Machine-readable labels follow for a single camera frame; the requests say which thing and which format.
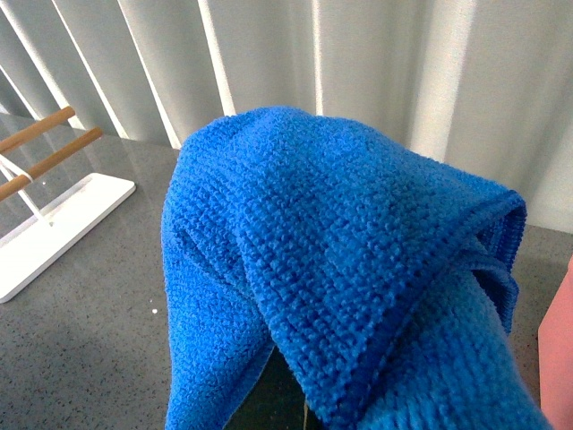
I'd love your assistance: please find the blue microfiber cloth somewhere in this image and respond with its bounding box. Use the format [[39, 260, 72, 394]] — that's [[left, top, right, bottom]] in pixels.
[[161, 107, 549, 429]]

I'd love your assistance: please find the white rack with wooden bars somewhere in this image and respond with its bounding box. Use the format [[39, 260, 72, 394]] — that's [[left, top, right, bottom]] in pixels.
[[1, 107, 136, 304]]

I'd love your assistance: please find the white curtain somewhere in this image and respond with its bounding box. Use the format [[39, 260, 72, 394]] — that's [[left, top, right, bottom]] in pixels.
[[1, 1, 572, 232]]

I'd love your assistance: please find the pink box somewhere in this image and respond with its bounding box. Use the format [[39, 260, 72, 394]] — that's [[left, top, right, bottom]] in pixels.
[[538, 260, 572, 429]]

